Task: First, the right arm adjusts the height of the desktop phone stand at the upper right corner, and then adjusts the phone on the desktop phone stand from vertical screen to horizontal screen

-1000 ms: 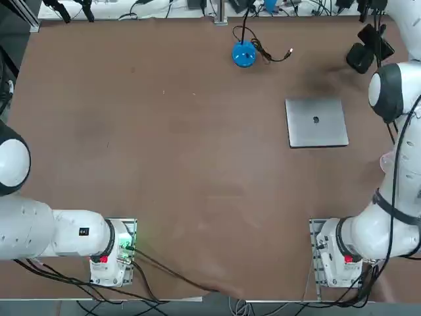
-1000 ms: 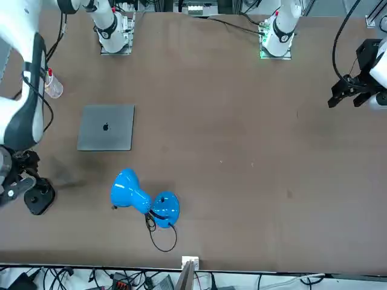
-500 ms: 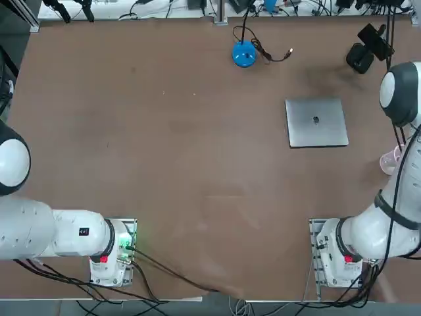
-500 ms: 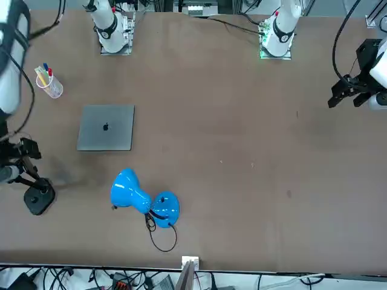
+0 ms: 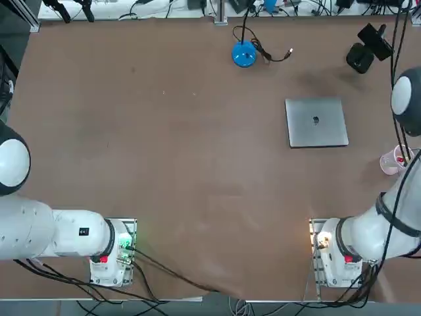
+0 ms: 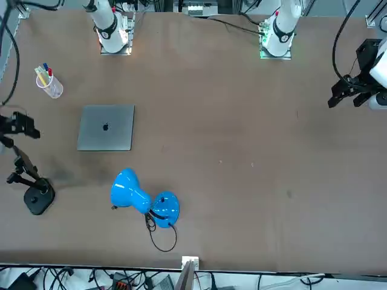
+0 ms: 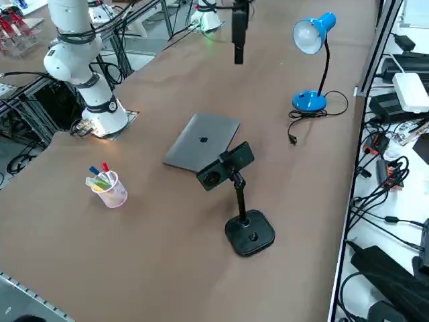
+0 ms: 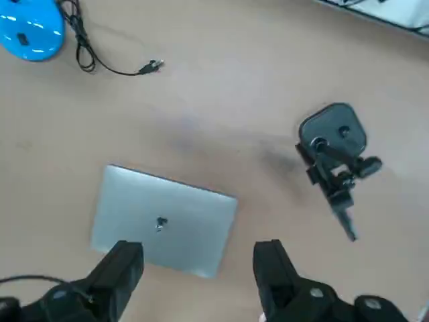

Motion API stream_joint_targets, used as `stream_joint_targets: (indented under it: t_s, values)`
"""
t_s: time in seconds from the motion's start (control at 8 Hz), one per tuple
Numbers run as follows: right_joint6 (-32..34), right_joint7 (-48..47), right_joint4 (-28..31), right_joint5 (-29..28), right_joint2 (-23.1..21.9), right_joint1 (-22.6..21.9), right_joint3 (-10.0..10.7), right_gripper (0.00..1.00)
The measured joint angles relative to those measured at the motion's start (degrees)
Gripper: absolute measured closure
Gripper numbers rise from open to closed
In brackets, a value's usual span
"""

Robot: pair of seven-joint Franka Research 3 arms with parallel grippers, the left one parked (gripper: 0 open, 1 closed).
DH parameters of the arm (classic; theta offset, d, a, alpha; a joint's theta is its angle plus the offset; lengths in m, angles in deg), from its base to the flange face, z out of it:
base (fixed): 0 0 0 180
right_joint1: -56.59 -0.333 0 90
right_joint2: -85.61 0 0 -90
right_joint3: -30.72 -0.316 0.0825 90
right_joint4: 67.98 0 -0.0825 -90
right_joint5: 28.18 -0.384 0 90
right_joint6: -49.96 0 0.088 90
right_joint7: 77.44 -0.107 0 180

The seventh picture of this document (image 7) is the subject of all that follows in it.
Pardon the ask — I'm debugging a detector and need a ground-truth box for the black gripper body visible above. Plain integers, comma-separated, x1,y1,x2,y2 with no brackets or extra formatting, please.
231,0,251,21

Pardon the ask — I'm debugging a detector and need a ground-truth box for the black smartphone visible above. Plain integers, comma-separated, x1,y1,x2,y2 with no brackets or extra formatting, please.
196,141,255,193

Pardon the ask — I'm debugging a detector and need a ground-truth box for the blue desk lamp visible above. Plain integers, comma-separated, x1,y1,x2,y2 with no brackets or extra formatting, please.
292,12,337,113

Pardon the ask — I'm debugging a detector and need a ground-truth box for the grey closed laptop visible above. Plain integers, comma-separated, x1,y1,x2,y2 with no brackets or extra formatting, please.
163,113,241,174

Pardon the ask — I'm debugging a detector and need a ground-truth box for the dark ribbed power adapter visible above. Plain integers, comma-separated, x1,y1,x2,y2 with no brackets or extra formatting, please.
368,93,405,120

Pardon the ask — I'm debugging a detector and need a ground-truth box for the small black power adapter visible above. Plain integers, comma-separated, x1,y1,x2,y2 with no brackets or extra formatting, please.
392,33,417,52

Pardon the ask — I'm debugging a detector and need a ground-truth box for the orange black connector box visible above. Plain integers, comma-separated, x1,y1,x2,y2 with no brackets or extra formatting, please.
364,132,391,156
375,158,409,193

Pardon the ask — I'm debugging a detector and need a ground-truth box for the white plastic box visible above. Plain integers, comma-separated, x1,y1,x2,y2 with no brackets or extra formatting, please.
391,72,429,113

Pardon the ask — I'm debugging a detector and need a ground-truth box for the printed paper packet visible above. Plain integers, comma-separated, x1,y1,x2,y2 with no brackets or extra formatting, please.
397,119,429,146

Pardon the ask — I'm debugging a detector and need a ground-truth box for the clear pink pen cup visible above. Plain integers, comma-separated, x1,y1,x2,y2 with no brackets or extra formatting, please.
90,170,129,209

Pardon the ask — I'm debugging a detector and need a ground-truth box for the clear acrylic rack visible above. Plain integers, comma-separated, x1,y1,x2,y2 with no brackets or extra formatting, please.
0,6,45,61

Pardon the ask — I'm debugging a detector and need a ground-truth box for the black lamp power cable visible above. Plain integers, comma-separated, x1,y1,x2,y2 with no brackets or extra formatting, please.
287,89,349,146

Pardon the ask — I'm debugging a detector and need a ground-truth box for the aluminium frame post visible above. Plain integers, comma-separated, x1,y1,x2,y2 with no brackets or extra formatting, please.
354,0,405,98

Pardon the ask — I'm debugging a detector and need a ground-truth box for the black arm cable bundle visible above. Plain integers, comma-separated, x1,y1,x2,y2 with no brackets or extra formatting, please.
53,0,162,46

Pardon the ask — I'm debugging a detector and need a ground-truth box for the aluminium table edge rail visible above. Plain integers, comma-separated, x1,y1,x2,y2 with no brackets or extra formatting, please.
0,270,76,322

